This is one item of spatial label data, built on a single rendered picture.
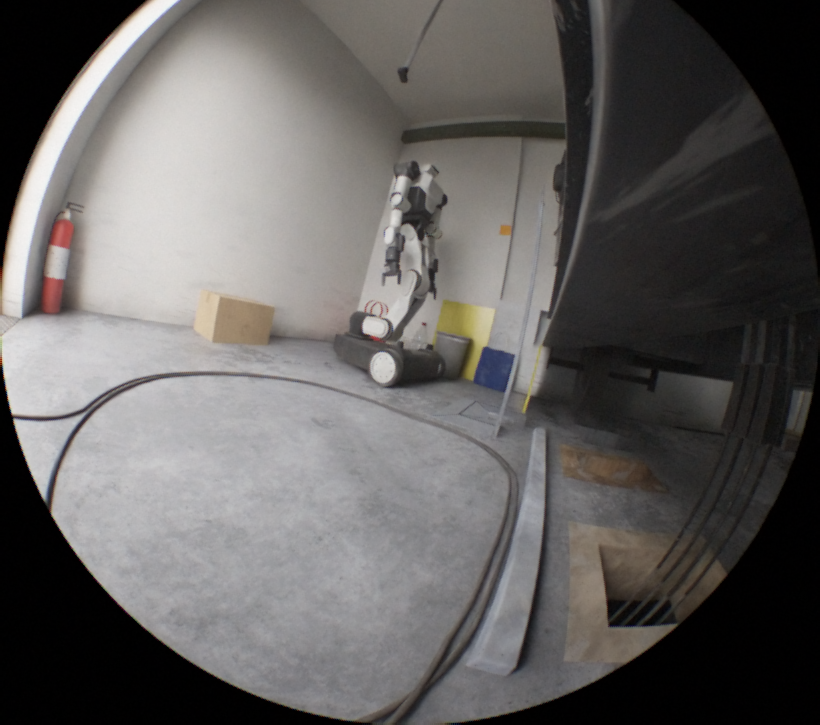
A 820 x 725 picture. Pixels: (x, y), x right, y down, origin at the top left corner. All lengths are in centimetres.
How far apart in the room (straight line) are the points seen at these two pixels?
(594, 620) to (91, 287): 217
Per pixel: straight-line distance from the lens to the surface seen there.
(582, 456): 122
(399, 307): 166
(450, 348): 207
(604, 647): 51
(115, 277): 187
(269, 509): 52
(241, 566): 44
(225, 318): 163
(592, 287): 18
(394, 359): 136
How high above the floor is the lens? 37
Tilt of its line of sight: 1 degrees up
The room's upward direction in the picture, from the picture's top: 13 degrees clockwise
